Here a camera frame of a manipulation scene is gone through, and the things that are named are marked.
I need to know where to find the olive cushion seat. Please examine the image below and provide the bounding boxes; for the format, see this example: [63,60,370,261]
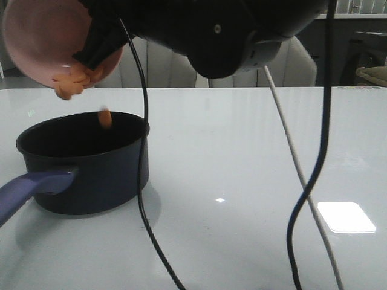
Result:
[356,66,386,87]

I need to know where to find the orange ham slices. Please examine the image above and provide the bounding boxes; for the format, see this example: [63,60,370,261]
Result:
[51,63,113,131]

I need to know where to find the pink bowl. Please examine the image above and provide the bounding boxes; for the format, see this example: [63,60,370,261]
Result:
[2,1,123,88]

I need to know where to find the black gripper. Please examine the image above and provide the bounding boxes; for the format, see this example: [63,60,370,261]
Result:
[84,0,328,79]

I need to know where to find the left grey chair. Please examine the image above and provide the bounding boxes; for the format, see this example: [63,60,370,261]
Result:
[96,37,197,88]

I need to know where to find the grey chair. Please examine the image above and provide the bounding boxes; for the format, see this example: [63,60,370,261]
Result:
[96,37,197,88]
[208,37,317,88]

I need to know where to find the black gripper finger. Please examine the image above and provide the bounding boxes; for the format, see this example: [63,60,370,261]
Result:
[72,15,134,70]

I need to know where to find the right grey chair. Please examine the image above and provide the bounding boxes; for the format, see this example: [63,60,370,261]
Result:
[208,37,317,88]

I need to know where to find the white cable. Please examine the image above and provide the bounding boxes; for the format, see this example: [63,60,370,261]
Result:
[262,65,345,290]

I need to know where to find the black right cable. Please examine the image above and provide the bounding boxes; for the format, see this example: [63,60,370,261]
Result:
[286,0,336,290]

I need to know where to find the dark counter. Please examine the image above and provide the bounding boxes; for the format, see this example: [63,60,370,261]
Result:
[297,14,386,86]

